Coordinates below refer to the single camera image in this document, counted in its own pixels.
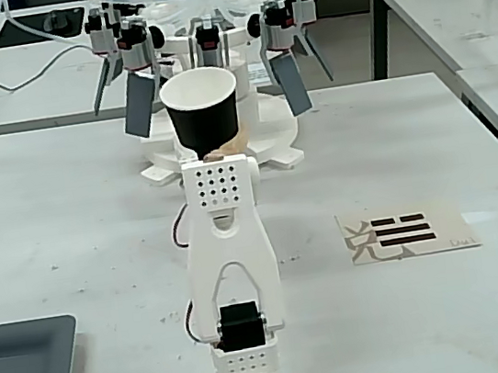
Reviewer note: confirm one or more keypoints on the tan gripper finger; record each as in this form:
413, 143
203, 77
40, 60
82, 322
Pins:
234, 144

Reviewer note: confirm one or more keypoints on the black paper cup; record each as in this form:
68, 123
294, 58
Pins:
203, 123

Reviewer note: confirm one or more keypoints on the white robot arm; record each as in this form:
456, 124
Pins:
230, 254

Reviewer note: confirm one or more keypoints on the small printed label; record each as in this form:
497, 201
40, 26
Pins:
259, 75

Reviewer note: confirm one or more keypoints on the printed paper mat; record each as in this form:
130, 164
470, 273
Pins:
449, 223

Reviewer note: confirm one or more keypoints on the white dispenser machine stand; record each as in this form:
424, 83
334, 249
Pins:
279, 138

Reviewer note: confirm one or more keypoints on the wide grey paddle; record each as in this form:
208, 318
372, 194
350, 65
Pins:
292, 85
139, 104

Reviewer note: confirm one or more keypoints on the grey black pump unit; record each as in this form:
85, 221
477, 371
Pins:
101, 33
135, 47
209, 39

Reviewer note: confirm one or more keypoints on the thin dark paddle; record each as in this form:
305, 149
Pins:
316, 54
105, 83

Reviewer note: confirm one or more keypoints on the grey metal table leg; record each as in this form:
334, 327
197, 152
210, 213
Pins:
380, 38

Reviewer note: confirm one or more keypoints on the black flat pad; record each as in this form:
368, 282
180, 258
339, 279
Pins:
37, 30

